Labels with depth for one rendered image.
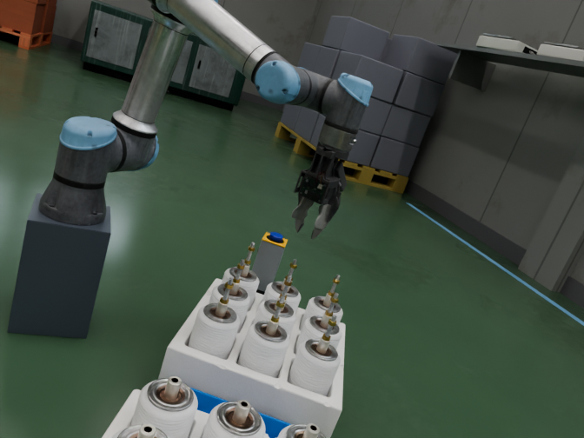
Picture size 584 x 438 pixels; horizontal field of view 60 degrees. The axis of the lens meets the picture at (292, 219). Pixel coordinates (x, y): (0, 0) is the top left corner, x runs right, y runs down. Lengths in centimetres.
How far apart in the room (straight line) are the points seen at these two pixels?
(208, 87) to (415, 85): 268
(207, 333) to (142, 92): 60
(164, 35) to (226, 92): 505
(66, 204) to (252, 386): 59
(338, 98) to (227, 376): 62
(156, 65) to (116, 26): 482
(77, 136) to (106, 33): 491
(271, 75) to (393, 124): 365
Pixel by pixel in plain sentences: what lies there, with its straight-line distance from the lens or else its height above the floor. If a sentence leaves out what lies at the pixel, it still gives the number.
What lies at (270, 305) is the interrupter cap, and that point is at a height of 25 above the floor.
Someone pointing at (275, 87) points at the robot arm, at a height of 75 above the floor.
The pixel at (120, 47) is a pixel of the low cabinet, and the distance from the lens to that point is 613.
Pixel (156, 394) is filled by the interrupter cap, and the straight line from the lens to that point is 88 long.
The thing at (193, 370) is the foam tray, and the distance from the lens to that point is 113.
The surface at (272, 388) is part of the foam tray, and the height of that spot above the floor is 17.
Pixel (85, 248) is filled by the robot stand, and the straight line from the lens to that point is 129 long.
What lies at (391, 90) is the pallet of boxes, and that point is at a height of 84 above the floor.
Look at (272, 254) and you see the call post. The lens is 146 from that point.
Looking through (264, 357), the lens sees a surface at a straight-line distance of 111.
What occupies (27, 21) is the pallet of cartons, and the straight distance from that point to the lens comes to 656.
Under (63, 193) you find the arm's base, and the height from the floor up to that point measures 36.
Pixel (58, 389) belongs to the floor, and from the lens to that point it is 126.
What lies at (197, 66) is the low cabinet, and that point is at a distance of 621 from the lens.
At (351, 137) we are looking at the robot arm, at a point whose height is 70.
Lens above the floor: 81
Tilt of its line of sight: 17 degrees down
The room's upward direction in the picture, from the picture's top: 19 degrees clockwise
